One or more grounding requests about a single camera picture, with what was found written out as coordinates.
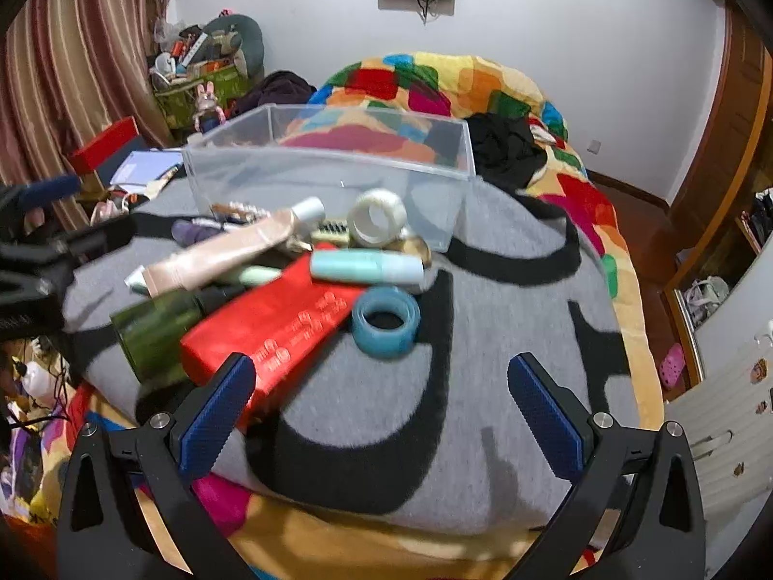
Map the red flat box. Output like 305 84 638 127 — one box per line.
68 116 139 175

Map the beige cosmetic tube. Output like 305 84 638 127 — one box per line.
143 196 325 297

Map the pink rabbit toy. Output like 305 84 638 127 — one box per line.
193 81 227 133

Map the black clothing pile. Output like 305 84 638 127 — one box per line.
465 113 548 190

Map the teal cylinder bottle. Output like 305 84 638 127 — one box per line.
309 249 425 286

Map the red pouch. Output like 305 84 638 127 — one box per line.
181 255 366 431

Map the green cluttered storage box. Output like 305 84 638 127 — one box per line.
150 59 252 130

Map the gold small item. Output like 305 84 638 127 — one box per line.
385 236 432 268

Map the pink white braided rope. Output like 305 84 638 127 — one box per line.
211 200 274 224

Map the green neck pillow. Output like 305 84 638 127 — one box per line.
203 13 265 80

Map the grey black blanket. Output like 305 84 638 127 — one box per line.
59 176 644 537

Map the colourful patchwork quilt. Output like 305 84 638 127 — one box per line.
35 50 666 580

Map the white suitcase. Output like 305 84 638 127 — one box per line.
663 318 773 520

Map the dark green spray bottle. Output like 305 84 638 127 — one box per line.
110 284 248 381

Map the blue white book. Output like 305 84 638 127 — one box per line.
109 149 184 187

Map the striped pink curtain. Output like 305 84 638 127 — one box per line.
0 0 180 231

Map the dark purple clothing pile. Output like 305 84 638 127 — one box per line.
230 71 317 118

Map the white tape roll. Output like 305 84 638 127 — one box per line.
347 188 407 247

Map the pink croc shoe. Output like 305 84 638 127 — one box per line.
658 343 687 390

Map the clear plastic storage box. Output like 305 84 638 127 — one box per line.
184 105 475 251

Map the pale green tube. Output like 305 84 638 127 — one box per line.
125 266 282 296

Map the blue tape roll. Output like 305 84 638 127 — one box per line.
351 286 421 360

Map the wooden door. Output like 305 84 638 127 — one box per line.
670 4 771 234

